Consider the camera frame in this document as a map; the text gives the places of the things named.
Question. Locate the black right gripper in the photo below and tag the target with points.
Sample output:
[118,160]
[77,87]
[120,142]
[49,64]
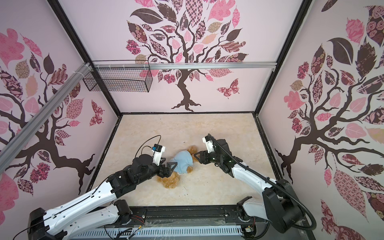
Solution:
[204,155]

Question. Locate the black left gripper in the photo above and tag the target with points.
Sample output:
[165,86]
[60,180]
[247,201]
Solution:
[164,174]

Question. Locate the light blue bear hoodie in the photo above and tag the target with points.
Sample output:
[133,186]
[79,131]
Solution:
[184,160]

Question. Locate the brown teddy bear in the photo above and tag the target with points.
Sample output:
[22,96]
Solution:
[173,181]

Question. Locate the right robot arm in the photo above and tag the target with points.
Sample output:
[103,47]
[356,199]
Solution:
[279,205]

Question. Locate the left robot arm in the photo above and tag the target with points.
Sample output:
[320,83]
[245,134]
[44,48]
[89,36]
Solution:
[98,207]

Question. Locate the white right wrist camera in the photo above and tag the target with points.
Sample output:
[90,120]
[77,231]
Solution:
[207,140]

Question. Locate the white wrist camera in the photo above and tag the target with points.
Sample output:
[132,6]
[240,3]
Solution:
[207,140]
[158,150]

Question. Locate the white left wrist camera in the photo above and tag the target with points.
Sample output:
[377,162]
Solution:
[158,150]

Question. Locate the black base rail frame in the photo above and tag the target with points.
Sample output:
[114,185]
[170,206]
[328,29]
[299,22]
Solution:
[253,228]

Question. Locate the white slotted cable duct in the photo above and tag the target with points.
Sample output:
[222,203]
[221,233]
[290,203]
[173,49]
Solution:
[159,233]

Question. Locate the aluminium rail back wall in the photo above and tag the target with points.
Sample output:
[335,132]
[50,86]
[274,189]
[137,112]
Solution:
[187,66]

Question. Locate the aluminium rail wall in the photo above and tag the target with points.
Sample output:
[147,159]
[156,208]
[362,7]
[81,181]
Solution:
[187,66]
[11,150]

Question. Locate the black wire basket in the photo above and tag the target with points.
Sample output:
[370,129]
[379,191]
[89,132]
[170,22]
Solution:
[119,76]

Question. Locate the aluminium rail left wall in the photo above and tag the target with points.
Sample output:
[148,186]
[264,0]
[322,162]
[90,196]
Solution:
[11,150]

